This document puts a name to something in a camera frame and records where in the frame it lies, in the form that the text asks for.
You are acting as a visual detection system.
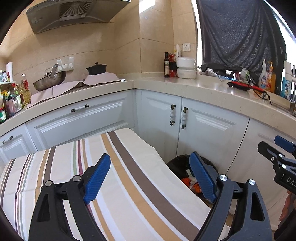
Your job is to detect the dark sauce bottle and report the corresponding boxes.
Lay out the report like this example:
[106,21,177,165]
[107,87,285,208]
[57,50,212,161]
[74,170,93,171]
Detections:
[164,52,170,78]

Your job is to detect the cabinet door handle left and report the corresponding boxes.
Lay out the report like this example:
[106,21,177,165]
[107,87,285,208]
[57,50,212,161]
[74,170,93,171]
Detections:
[170,104,176,126]

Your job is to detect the drawer handle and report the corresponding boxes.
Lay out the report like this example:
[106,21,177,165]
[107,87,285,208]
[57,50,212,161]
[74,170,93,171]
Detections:
[71,104,89,113]
[3,136,13,144]

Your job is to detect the drawer handle middle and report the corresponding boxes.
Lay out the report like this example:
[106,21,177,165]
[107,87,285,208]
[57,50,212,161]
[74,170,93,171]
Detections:
[71,104,89,113]

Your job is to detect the white wall socket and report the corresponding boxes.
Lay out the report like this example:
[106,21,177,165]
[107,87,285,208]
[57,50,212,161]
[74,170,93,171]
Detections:
[183,43,191,52]

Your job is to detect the white tissue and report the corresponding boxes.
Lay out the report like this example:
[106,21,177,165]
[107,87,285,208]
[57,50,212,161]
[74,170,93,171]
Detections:
[186,169,197,186]

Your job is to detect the pink stove cover cloth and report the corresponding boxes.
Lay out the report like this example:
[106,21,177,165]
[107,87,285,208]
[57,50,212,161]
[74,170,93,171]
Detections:
[27,72,122,108]

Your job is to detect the cabinet door handle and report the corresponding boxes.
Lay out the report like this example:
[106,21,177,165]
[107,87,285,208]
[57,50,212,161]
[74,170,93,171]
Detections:
[170,104,176,126]
[181,107,188,130]

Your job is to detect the paper towel roll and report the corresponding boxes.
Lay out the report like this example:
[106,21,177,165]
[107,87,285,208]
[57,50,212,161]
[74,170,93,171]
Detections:
[6,62,13,82]

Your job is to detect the cabinet door handle right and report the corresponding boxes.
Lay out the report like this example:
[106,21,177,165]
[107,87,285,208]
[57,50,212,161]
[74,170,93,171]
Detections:
[181,107,188,130]

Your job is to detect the black trash bin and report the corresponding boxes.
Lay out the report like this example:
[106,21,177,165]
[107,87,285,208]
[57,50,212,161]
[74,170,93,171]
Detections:
[167,155,212,204]

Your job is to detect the red black appliance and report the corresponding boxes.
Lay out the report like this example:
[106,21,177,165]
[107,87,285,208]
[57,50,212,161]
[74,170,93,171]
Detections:
[227,81,265,93]

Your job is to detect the dark hanging curtain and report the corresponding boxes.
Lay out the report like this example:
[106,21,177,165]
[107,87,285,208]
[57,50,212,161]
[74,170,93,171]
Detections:
[195,0,288,77]

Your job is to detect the black lidded pot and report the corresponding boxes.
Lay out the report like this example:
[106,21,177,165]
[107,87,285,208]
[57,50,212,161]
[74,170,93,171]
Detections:
[86,62,107,75]

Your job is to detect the red plastic bag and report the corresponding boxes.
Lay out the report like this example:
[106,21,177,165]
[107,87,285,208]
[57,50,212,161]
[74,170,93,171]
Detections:
[182,177,191,187]

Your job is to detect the striped tablecloth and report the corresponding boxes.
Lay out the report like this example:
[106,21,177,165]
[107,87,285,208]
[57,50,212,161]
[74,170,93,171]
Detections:
[1,128,210,240]

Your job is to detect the drawer handle left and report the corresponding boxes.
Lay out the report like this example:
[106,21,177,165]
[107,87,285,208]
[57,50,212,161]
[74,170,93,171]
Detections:
[3,136,13,144]

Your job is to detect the red packet by bottle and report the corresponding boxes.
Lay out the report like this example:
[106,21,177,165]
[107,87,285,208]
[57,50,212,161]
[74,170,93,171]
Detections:
[168,53,177,78]

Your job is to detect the orange detergent bottle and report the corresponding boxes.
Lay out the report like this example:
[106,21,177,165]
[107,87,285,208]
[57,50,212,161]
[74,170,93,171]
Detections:
[266,61,276,93]

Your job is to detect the steel wok pan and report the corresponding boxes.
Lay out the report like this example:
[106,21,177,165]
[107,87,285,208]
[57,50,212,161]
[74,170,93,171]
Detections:
[33,63,66,91]

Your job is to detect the orange bag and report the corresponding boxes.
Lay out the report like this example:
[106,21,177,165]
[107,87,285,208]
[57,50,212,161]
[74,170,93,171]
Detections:
[191,182,202,194]

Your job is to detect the white spice rack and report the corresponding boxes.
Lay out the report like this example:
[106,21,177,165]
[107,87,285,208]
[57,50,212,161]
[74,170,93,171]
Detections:
[1,81,15,118]

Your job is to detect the person's right hand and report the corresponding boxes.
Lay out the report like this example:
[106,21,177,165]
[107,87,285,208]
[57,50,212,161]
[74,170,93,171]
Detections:
[278,191,295,221]

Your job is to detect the white stacked bowls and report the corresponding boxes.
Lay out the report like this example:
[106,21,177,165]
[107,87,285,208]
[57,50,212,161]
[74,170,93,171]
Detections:
[176,57,197,79]

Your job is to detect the yellow oil bottle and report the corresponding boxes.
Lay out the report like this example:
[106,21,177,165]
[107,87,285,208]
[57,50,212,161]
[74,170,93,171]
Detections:
[21,73,31,106]

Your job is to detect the white spray bottle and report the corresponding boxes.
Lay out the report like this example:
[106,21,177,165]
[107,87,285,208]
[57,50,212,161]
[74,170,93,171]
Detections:
[258,59,267,90]

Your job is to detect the white wall rack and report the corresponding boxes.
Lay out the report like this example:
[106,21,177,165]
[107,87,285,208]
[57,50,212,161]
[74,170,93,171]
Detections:
[56,56,74,72]

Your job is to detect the range hood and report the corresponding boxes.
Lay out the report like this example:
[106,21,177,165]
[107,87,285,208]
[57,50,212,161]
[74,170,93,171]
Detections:
[26,0,131,34]

